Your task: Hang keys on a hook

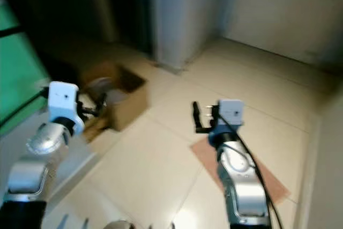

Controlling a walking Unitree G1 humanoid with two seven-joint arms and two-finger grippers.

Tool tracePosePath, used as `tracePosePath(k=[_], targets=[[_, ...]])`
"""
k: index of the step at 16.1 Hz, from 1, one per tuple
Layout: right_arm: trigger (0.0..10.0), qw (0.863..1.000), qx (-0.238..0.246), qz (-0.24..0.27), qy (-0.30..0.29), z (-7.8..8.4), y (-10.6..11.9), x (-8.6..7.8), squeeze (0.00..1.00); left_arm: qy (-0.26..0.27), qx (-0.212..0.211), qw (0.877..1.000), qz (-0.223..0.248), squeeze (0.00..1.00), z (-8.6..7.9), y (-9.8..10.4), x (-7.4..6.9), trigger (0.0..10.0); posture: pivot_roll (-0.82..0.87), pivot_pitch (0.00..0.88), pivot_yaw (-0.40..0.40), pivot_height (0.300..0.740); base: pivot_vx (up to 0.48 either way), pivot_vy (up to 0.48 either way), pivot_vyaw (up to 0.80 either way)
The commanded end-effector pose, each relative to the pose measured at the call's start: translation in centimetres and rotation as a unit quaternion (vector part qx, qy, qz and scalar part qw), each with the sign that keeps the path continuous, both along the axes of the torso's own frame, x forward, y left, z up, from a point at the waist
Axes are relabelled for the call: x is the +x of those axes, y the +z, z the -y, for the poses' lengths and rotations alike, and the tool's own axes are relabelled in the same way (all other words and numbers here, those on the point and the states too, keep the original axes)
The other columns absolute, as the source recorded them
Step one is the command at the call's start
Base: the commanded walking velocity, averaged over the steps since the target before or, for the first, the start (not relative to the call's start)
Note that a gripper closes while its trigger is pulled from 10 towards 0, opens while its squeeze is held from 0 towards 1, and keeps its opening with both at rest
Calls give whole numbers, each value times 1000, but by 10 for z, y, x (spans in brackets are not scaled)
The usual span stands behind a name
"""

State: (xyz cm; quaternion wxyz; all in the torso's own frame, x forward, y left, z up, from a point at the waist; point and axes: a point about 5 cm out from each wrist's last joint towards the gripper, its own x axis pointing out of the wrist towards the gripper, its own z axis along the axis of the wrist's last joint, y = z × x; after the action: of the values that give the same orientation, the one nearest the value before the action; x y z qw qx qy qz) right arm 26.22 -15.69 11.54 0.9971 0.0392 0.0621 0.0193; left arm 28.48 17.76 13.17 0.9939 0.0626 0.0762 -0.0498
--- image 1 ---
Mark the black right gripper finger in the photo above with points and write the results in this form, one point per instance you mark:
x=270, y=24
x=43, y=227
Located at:
x=214, y=110
x=196, y=113

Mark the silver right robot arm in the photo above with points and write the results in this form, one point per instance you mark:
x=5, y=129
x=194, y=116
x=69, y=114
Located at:
x=241, y=181

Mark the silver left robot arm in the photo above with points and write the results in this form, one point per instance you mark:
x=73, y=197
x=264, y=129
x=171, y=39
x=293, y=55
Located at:
x=32, y=172

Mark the grey round object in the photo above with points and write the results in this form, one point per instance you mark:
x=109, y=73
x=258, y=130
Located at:
x=101, y=87

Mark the brown flat cardboard sheet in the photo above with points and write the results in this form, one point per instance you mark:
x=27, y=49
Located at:
x=206, y=156

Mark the brown cardboard box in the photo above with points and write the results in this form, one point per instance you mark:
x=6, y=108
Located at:
x=131, y=105

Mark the green screen backdrop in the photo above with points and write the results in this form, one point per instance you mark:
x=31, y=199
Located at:
x=19, y=79

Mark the black tape strip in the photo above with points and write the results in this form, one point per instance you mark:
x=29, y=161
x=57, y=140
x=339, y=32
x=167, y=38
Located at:
x=8, y=31

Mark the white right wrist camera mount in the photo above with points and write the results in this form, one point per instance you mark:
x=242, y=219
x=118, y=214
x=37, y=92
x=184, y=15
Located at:
x=231, y=112

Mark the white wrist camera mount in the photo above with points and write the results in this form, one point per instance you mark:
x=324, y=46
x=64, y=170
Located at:
x=231, y=112
x=63, y=100

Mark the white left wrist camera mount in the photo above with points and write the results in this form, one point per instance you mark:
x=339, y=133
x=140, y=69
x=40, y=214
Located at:
x=63, y=100

